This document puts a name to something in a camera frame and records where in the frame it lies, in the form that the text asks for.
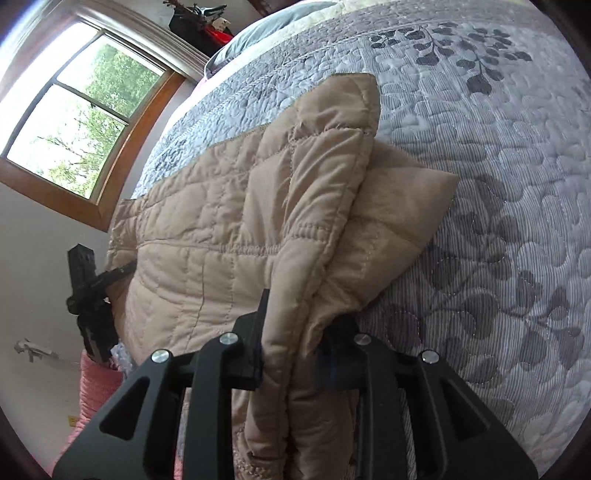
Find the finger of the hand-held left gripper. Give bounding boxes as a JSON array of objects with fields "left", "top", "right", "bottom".
[{"left": 98, "top": 260, "right": 139, "bottom": 291}]

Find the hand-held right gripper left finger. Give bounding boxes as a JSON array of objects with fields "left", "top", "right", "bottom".
[{"left": 52, "top": 288, "right": 271, "bottom": 480}]

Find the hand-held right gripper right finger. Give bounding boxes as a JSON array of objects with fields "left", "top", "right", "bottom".
[{"left": 318, "top": 318, "right": 539, "bottom": 480}]

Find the beige quilted jacket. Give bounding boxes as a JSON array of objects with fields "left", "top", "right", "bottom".
[{"left": 106, "top": 72, "right": 461, "bottom": 480}]

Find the large wooden-framed window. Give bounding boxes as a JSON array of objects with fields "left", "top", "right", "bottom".
[{"left": 0, "top": 13, "right": 186, "bottom": 232}]

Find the grey quilted bedspread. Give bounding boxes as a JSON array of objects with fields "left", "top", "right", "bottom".
[{"left": 131, "top": 0, "right": 591, "bottom": 464}]

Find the plain cream curtain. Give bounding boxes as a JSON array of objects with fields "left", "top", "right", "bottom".
[{"left": 76, "top": 9, "right": 214, "bottom": 80}]

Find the red bag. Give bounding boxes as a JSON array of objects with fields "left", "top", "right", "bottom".
[{"left": 202, "top": 25, "right": 233, "bottom": 46}]

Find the grey-blue pillow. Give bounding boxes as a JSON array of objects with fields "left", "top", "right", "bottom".
[{"left": 205, "top": 2, "right": 339, "bottom": 78}]

